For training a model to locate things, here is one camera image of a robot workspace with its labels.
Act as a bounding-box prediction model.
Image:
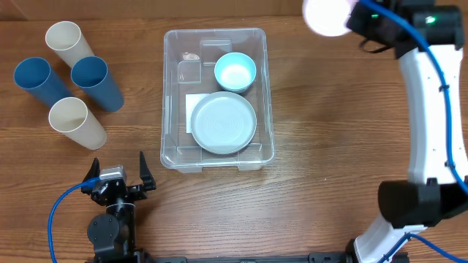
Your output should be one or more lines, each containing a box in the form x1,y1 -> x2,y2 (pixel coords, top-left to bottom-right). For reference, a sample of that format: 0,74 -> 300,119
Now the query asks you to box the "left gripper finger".
84,158 -> 100,181
140,151 -> 155,186

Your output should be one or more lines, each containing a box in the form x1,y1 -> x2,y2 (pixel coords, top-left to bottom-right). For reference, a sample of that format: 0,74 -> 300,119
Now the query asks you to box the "pink bowl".
302,0 -> 358,37

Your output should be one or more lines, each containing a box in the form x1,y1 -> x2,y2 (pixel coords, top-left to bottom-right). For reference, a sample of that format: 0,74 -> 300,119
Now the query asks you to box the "beige cup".
48,97 -> 107,150
45,21 -> 94,68

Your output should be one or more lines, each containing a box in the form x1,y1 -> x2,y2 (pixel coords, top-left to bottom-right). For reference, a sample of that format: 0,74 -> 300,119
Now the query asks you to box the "grey plate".
191,91 -> 257,155

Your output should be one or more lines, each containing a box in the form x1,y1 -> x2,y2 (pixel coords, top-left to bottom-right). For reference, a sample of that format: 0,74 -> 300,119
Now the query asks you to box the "blue cup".
71,56 -> 124,112
14,57 -> 73,107

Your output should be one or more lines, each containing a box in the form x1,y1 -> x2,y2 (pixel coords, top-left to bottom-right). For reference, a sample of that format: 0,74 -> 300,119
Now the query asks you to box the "light blue bowl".
214,52 -> 257,94

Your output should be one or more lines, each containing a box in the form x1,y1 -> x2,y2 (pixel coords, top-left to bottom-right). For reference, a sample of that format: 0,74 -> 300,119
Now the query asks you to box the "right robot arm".
347,0 -> 467,262

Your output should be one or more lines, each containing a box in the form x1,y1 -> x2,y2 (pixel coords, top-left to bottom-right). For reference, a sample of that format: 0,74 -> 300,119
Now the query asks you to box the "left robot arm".
81,153 -> 156,263

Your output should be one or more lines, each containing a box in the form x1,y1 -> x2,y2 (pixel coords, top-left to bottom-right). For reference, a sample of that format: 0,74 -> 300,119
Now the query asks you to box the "white paper label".
186,94 -> 208,134

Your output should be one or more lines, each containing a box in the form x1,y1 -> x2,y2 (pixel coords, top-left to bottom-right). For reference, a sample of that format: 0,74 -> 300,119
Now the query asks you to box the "clear plastic storage bin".
160,28 -> 275,173

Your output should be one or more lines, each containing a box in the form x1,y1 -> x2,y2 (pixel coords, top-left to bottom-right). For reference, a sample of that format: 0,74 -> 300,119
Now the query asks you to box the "left blue cable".
48,177 -> 102,263

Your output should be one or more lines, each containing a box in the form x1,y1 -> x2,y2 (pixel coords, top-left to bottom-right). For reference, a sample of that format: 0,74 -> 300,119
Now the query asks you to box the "blue cable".
360,0 -> 468,263
48,177 -> 102,263

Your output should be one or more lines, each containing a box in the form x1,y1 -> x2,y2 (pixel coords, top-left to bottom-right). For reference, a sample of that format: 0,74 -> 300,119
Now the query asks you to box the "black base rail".
152,252 -> 353,263

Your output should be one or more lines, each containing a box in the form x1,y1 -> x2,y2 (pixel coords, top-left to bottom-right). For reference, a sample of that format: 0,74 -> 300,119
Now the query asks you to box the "right blue cable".
360,0 -> 468,263

